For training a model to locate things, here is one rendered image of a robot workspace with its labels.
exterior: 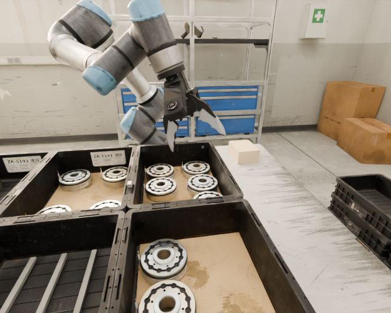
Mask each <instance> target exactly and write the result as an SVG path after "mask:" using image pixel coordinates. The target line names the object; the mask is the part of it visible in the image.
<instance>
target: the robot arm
mask: <svg viewBox="0 0 391 313"><path fill-rule="evenodd" d="M127 9H128V13H129V15H130V20H131V21H132V22H133V24H132V26H131V27H130V28H129V29H128V30H127V31H126V32H125V33H124V34H123V35H122V36H121V37H120V38H119V39H118V40H116V41H115V39H114V31H113V30H112V29H111V26H112V21H111V20H110V17H109V16H108V15H107V14H106V13H105V12H104V10H103V9H102V8H101V7H99V6H98V5H97V4H96V3H95V2H93V1H92V0H81V1H80V2H78V3H77V4H75V5H74V6H73V7H72V8H71V9H70V10H69V11H68V12H67V13H66V14H64V15H63V16H62V17H61V18H60V19H58V20H57V21H56V22H55V23H54V24H53V25H52V26H51V28H50V30H49V33H48V37H47V45H48V49H49V52H50V54H51V55H52V57H53V58H54V59H55V60H57V61H58V62H60V63H62V64H64V65H71V66H72V67H73V68H76V69H77V70H79V71H80V72H82V77H83V79H84V80H85V82H87V84H88V85H90V87H92V88H93V89H94V90H95V91H97V92H98V93H99V94H100V95H102V96H106V95H108V94H109V93H110V92H111V91H112V90H113V89H115V88H116V87H117V85H118V84H119V83H120V82H121V81H123V82H124V83H125V84H126V85H127V87H128V88H129V89H130V90H131V91H132V93H133V94H134V95H136V97H137V98H136V102H137V103H138V104H139V105H138V106H137V107H132V108H131V109H130V110H129V111H128V112H127V113H126V115H125V116H124V118H123V119H122V121H121V123H120V127H121V129H123V130H124V131H125V133H126V134H128V135H129V136H130V137H131V138H133V139H134V141H136V143H138V144H139V145H151V144H162V143H168V144H169V147H170V149H171V151H172V152H174V149H175V146H176V145H175V139H176V132H177V130H178V128H179V124H178V123H177V122H176V120H178V119H179V120H180V121H182V120H183V117H186V116H191V117H193V116H194V113H195V112H196V111H197V110H198V111H199V119H200V120H201V121H203V122H207V123H208V124H210V126H211V128H213V129H215V130H216V131H217V132H218V133H219V134H221V135H223V136H226V133H225V129H224V127H223V125H222V123H221V122H220V121H219V119H218V117H217V116H216V115H215V114H214V113H213V111H212V110H211V108H210V106H209V105H208V104H207V103H206V102H205V101H204V100H202V99H200V96H199V93H198V91H197V88H196V86H195V87H193V88H190V87H189V85H188V82H187V79H186V77H185V74H184V72H183V70H185V67H184V64H183V65H182V63H183V61H184V60H183V59H182V56H181V52H180V51H179V48H178V45H177V43H176V40H175V38H174V35H173V32H172V30H171V27H170V25H169V22H168V19H167V17H166V14H165V10H164V9H163V7H162V4H161V2H160V0H132V1H131V2H130V3H129V4H128V7H127ZM146 57H148V59H149V61H150V62H149V63H148V64H149V65H150V66H152V68H153V71H154V72H155V73H156V74H158V75H156V76H157V78H158V81H159V80H161V79H164V78H166V81H165V82H164V90H163V89H162V88H161V87H159V86H157V87H156V86H155V85H151V84H150V83H149V82H148V81H147V80H146V78H145V77H144V76H143V75H142V74H141V72H140V71H139V69H138V68H137V66H138V65H139V64H140V63H141V62H142V61H143V60H144V59H145V58H146ZM163 115H164V116H163ZM162 116H163V125H164V131H165V133H163V132H161V131H159V130H158V129H157V128H156V127H155V126H154V125H155V124H156V123H157V122H158V120H159V119H160V118H161V117H162Z"/></svg>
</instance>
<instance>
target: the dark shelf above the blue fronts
mask: <svg viewBox="0 0 391 313"><path fill-rule="evenodd" d="M175 40H176V43H186V45H190V39H175ZM194 43H253V44H254V45H268V43H269V39H194Z"/></svg>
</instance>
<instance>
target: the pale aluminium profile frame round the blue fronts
mask: <svg viewBox="0 0 391 313"><path fill-rule="evenodd" d="M254 2H255V0H251V3H250V11H249V17H212V16H194V0H189V14H190V16H187V0H183V16H166V17H167V19H168V21H184V22H169V25H170V26H174V27H181V28H182V29H183V30H184V32H185V28H184V25H185V23H186V22H187V23H188V24H189V26H190V81H191V88H193V87H194V26H196V27H200V26H202V27H245V28H247V30H248V39H251V35H252V29H253V27H255V26H259V25H264V24H269V26H270V29H269V43H268V45H267V55H266V65H265V70H264V80H263V81H265V82H264V85H263V90H262V93H258V96H261V105H260V109H250V110H232V111H213V113H214V114H215V115H216V116H227V115H244V114H259V121H258V123H254V125H258V131H257V130H256V129H254V133H253V134H250V133H241V134H232V135H226V136H223V135H207V136H206V135H201V136H194V134H196V132H195V131H194V129H195V128H196V126H195V125H194V124H195V123H196V121H195V120H194V117H195V116H199V111H197V112H195V113H194V116H193V117H191V120H190V121H189V136H179V137H176V139H175V142H179V141H186V142H196V141H198V140H216V139H228V138H246V139H247V140H249V141H250V142H251V143H252V144H260V140H261V131H262V126H263V117H264V108H265V102H266V93H267V84H268V79H269V69H270V64H271V55H272V46H273V40H274V31H275V26H276V17H277V8H278V2H279V0H273V4H272V14H271V17H253V14H254ZM97 4H98V6H99V7H101V8H102V9H103V10H104V5H103V0H97ZM110 6H111V12H112V15H108V16H109V17H110V20H111V21H112V25H113V27H114V35H115V41H116V40H118V39H119V33H118V29H119V27H120V26H132V24H133V22H117V20H130V15H116V13H115V4H114V0H110ZM198 22H249V24H247V23H198ZM250 48H251V44H250V43H247V47H246V61H245V75H244V80H248V68H249V55H250ZM184 67H185V70H184V74H185V77H186V79H187V81H188V75H187V45H186V43H184ZM266 81H267V82H266ZM192 82H193V86H192ZM111 93H112V100H113V105H114V112H115V120H116V125H117V133H118V137H119V145H120V147H121V146H128V145H131V144H133V143H136V141H134V139H131V138H127V139H126V140H125V137H126V135H127V134H126V133H125V131H124V130H123V129H121V127H120V119H123V118H124V116H125V115H126V114H119V108H118V103H117V100H122V97H117V95H116V90H115V89H113V90H112V91H111ZM186 117H190V116H186ZM190 125H191V126H190ZM122 132H123V133H122ZM252 137H256V142H255V141H254V140H253V139H252Z"/></svg>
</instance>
